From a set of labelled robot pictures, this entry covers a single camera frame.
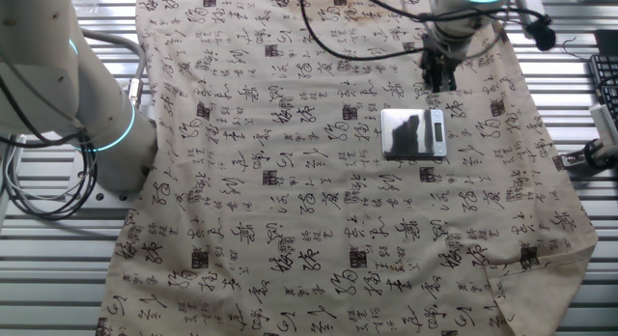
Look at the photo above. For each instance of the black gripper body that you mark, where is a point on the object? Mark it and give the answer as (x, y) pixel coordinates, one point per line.
(434, 61)

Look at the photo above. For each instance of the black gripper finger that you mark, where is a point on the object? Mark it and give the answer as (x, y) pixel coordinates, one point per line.
(430, 80)
(446, 82)

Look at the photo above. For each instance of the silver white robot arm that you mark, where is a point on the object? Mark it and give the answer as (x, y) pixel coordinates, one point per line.
(48, 61)

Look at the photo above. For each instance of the silver digital pocket scale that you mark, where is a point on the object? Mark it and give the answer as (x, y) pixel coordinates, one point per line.
(410, 133)

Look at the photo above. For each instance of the black computer keyboard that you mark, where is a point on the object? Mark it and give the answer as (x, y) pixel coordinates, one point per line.
(606, 75)

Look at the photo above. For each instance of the black box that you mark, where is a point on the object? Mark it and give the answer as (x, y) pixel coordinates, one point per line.
(607, 42)

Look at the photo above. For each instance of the beige calligraphy print cloth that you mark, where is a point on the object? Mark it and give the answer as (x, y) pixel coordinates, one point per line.
(289, 205)

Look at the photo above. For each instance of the silver side camera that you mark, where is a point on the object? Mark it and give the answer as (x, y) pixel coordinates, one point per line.
(603, 123)

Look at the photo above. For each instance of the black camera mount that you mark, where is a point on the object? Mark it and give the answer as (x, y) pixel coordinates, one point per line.
(593, 155)

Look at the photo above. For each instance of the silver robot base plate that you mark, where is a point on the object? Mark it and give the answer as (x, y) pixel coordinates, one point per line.
(111, 197)

